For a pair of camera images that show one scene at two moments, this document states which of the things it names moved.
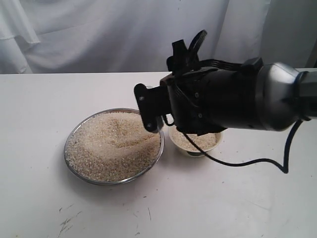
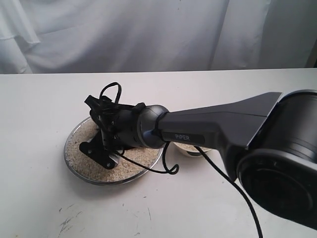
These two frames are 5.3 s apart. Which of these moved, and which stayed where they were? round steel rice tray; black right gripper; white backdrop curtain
Moved: black right gripper
Stayed: white backdrop curtain; round steel rice tray
